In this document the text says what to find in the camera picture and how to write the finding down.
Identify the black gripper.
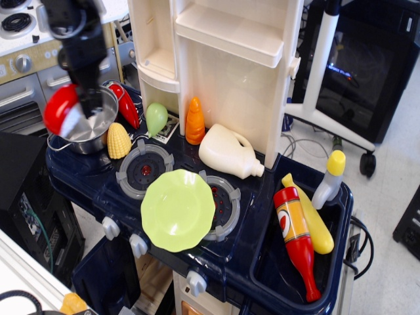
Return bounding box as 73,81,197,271
62,29,107,119

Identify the red and white toy sushi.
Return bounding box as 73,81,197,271
43,83,83,138

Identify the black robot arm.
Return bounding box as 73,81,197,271
42,1,107,118

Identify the stainless steel pot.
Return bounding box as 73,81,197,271
47,86,118,155

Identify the red toy chili pepper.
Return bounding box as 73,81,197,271
108,81,140,129

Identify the yellow toy corn cob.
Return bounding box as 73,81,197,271
107,122,132,159

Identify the grey wooden toy kitchen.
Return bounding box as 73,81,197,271
1,1,134,137

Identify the light green toy pear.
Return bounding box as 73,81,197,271
145,102,168,138

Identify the grey left stove burner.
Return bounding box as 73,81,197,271
115,139,175,200

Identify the grey stove burner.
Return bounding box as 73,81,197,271
115,139,175,200
199,170,241,242

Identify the orange toy carrot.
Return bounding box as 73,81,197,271
185,96,205,145

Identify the navy blue toy kitchen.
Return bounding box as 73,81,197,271
47,122,353,314

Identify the grey left stove knob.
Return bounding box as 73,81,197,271
102,216,121,241

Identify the grey stove knob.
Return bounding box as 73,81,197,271
129,233,150,259
102,216,121,241
186,270,207,297

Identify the black computer case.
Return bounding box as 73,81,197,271
1,133,85,287

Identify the light green toy plate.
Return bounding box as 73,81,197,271
140,169,215,253

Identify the cream toy kitchen shelf tower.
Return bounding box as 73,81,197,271
128,1,304,168

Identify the cream toy detergent jug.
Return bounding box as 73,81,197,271
199,124,264,179

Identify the grey middle stove knob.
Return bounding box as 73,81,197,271
129,233,150,259

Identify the grey right stove burner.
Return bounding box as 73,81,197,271
199,170,241,242

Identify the yellow object at bottom edge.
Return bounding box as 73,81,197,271
60,293,88,315

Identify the grey right stove knob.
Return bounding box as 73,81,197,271
186,270,207,297

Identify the red toy ketchup bottle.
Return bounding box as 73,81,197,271
273,186,321,303

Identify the white rolling stand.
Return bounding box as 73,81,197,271
283,0,377,178

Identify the grey faucet with yellow cap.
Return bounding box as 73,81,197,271
312,150,347,210

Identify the yellow toy banana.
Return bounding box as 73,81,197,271
281,173,335,255

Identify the black box at right edge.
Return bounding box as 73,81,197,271
392,188,419,259

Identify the black braided cable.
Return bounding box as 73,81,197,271
0,289,43,315

